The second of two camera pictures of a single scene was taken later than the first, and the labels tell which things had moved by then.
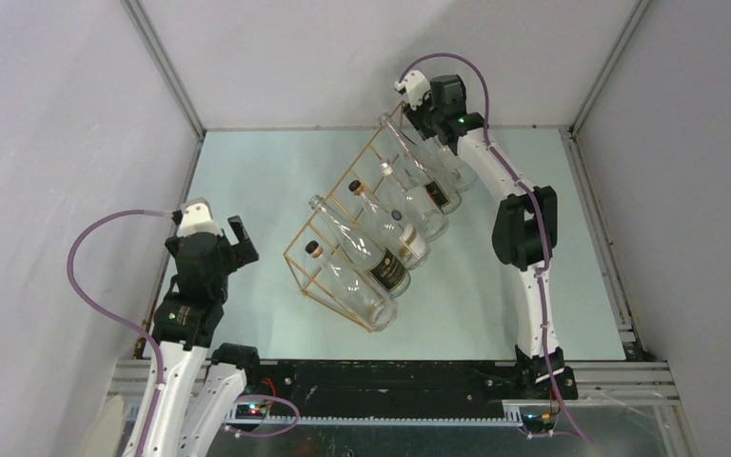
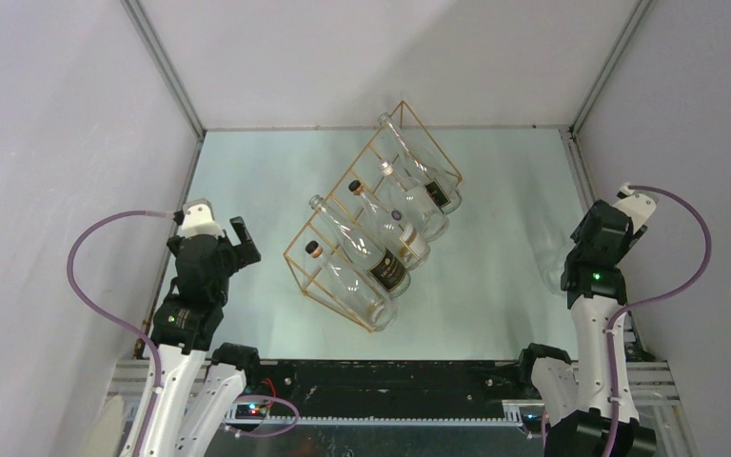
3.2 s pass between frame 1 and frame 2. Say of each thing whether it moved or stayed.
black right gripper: moved
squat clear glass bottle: moved
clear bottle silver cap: stayed
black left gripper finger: stayed
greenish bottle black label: stayed
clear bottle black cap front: stayed
